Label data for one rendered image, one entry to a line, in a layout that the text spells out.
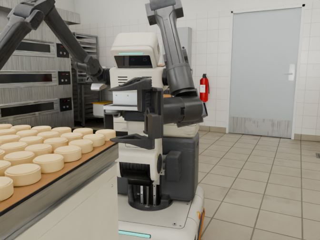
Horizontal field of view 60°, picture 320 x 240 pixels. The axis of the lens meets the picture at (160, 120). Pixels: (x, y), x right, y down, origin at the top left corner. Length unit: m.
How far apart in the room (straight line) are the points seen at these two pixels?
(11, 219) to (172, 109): 0.34
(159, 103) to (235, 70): 4.49
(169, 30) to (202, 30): 4.38
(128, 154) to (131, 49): 0.51
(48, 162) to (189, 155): 1.23
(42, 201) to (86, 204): 0.13
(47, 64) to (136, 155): 3.47
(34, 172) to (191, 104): 0.33
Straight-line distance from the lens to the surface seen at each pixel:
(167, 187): 1.74
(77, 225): 0.61
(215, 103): 5.09
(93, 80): 1.47
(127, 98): 1.37
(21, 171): 0.47
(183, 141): 1.63
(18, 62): 4.37
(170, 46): 0.78
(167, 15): 0.86
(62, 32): 1.23
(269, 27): 4.99
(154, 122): 0.54
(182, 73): 0.61
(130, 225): 1.57
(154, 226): 1.54
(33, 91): 4.51
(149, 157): 1.38
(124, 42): 1.36
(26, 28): 1.11
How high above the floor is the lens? 1.07
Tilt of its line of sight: 10 degrees down
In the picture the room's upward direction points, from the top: straight up
